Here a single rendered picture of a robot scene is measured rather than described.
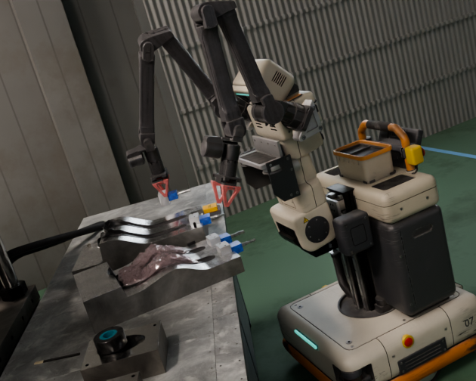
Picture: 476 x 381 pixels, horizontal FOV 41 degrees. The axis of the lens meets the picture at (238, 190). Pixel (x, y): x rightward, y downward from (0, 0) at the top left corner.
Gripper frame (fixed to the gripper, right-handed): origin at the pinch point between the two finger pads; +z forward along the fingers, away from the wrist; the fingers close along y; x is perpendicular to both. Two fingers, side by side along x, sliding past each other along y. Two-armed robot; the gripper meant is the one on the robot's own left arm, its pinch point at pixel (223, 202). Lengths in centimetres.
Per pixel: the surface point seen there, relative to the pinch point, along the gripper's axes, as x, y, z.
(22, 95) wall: -44, -274, -23
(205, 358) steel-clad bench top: -20, 52, 33
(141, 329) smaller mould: -33, 36, 31
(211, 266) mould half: -5.7, 12.0, 18.9
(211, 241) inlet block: -0.5, -2.9, 14.0
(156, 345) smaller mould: -32, 48, 31
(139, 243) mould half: -19.2, -24.3, 21.2
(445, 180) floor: 239, -163, -11
